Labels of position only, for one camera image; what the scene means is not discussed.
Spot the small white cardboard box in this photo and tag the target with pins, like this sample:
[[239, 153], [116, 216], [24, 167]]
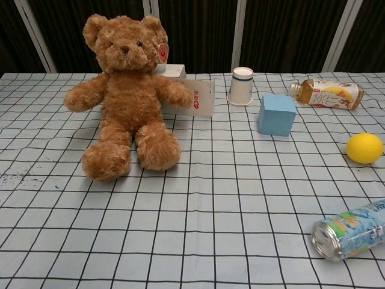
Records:
[[174, 71]]

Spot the yellow ball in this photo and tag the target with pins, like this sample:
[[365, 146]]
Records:
[[364, 148]]

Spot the brown plush teddy bear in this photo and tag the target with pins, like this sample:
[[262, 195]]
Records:
[[129, 99]]

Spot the tea bottle with yellow label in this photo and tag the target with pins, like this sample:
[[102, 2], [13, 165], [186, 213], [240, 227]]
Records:
[[328, 94]]

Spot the light blue drink can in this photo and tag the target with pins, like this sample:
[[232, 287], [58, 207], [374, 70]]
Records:
[[349, 231]]

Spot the blue foam cube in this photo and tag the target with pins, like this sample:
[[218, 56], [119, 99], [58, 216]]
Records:
[[276, 116]]

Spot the blue checked tablecloth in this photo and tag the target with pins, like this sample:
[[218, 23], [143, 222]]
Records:
[[210, 195]]

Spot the red paper hang tag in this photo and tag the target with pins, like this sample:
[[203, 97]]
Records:
[[163, 54]]

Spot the white carton with red logo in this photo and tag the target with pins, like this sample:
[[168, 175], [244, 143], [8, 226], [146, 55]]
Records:
[[201, 99]]

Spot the white metal frame post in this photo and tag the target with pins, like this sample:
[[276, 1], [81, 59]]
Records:
[[37, 36], [340, 36], [154, 7], [239, 36]]

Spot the white paper cup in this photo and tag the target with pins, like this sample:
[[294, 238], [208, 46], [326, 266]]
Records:
[[240, 88]]

